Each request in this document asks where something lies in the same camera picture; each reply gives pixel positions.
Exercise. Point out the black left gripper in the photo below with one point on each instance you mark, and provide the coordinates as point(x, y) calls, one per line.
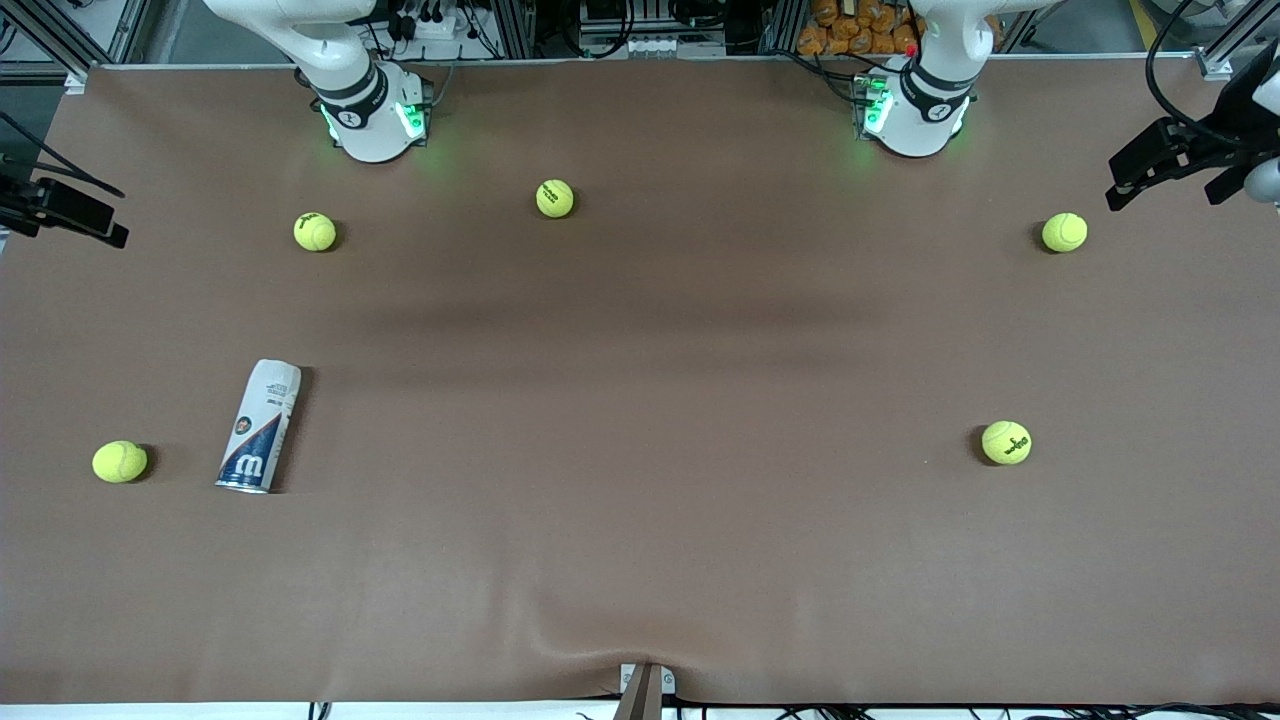
point(1197, 147)

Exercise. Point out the white blue tennis ball can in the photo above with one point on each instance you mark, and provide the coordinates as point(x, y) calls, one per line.
point(258, 430)

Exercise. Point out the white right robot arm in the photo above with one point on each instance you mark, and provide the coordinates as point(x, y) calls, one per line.
point(365, 110)

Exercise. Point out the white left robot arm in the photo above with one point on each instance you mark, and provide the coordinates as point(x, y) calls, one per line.
point(925, 105)

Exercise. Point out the yellow Wilson 3 tennis ball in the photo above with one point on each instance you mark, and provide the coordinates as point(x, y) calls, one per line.
point(1006, 442)

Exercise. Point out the pile of orange round items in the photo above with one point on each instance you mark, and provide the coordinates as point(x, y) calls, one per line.
point(860, 28)

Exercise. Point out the white power strip with plugs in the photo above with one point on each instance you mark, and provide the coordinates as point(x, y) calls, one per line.
point(430, 30)

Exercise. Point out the long white socket strip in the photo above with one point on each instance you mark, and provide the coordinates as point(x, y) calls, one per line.
point(650, 46)

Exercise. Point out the brown table cloth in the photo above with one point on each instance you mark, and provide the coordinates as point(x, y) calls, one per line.
point(640, 520)

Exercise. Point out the aluminium frame post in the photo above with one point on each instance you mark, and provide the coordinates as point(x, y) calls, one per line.
point(515, 28)
point(1215, 62)
point(782, 25)
point(75, 80)

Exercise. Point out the metal table clamp bracket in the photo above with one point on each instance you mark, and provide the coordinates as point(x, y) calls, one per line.
point(645, 692)

